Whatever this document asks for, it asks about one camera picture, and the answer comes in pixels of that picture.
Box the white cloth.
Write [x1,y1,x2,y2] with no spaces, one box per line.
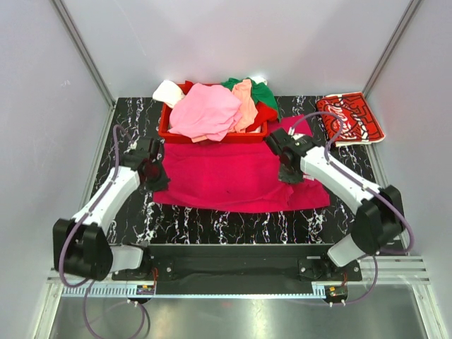
[152,80,185,108]

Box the black marble pattern mat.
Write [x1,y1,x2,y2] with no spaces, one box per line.
[76,95,395,245]

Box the green t shirt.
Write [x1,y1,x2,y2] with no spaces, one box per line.
[221,77,281,121]

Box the left connector box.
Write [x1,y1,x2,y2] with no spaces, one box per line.
[136,285,155,295]

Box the red white printed folded shirt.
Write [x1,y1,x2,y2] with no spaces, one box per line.
[316,92,386,147]

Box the connector box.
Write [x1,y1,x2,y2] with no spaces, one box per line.
[136,285,155,295]
[324,285,348,307]

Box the red t shirt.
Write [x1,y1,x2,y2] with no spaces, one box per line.
[246,102,278,132]

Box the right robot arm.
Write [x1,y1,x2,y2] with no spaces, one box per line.
[265,129,406,280]

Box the peach t shirt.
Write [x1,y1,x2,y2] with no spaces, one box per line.
[232,79,258,133]

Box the right connector box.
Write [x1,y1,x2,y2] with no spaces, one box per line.
[324,285,348,307]

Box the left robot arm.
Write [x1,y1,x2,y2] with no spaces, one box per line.
[52,137,170,281]

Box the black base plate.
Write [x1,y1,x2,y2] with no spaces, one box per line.
[112,244,362,297]

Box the magenta t shirt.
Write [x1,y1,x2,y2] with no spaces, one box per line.
[152,113,331,213]

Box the red plastic bin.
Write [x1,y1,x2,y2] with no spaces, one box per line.
[152,79,278,143]

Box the light pink t shirt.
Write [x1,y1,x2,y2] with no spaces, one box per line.
[168,83,241,141]

